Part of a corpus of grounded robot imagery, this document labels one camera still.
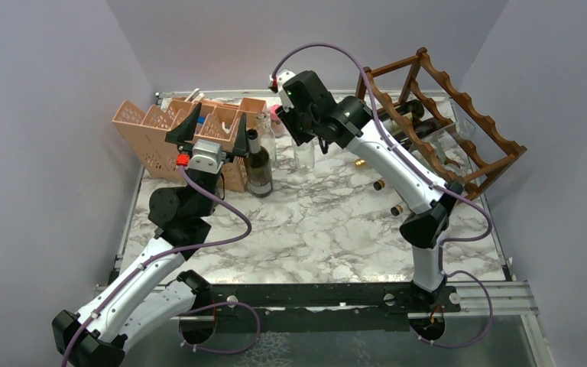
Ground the clear glass bottle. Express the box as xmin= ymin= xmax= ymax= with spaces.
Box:
xmin=421 ymin=118 xmax=475 ymax=168
xmin=256 ymin=112 xmax=277 ymax=168
xmin=292 ymin=141 xmax=315 ymax=174

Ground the black capped wine bottle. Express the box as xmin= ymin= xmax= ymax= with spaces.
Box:
xmin=378 ymin=99 xmax=425 ymax=123

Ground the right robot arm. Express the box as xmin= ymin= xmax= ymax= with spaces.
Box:
xmin=271 ymin=70 xmax=462 ymax=311

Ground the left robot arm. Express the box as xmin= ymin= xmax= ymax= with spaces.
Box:
xmin=52 ymin=103 xmax=250 ymax=366

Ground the upper cork stoppered clear bottle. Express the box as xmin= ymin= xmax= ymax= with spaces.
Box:
xmin=372 ymin=180 xmax=385 ymax=191

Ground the cork stoppered clear bottle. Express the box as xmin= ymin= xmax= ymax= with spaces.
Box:
xmin=372 ymin=180 xmax=385 ymax=191
xmin=390 ymin=204 xmax=404 ymax=217

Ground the lower cork stoppered clear bottle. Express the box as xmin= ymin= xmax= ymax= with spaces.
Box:
xmin=390 ymin=204 xmax=404 ymax=217

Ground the gold capped wine bottle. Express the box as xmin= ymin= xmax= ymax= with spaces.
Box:
xmin=381 ymin=119 xmax=439 ymax=151

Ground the brown wooden wine rack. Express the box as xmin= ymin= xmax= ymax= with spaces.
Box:
xmin=355 ymin=47 xmax=527 ymax=200

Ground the peach plastic organizer basket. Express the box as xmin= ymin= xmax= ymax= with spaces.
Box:
xmin=112 ymin=97 xmax=267 ymax=182

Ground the pink lidded spice jar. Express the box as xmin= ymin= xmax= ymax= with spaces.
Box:
xmin=269 ymin=104 xmax=286 ymax=138

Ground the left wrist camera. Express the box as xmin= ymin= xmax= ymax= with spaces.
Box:
xmin=176 ymin=139 xmax=223 ymax=174

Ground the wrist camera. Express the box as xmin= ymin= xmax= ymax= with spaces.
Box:
xmin=270 ymin=69 xmax=296 ymax=112
xmin=176 ymin=139 xmax=223 ymax=174

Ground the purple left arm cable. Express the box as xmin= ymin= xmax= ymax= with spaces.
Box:
xmin=60 ymin=164 xmax=253 ymax=367

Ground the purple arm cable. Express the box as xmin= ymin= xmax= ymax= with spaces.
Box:
xmin=271 ymin=42 xmax=494 ymax=349
xmin=60 ymin=164 xmax=253 ymax=367

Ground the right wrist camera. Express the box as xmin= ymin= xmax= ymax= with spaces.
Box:
xmin=270 ymin=69 xmax=296 ymax=112

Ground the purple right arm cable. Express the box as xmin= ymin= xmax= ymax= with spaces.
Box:
xmin=271 ymin=42 xmax=494 ymax=349

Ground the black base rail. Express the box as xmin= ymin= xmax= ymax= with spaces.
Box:
xmin=177 ymin=282 xmax=461 ymax=338

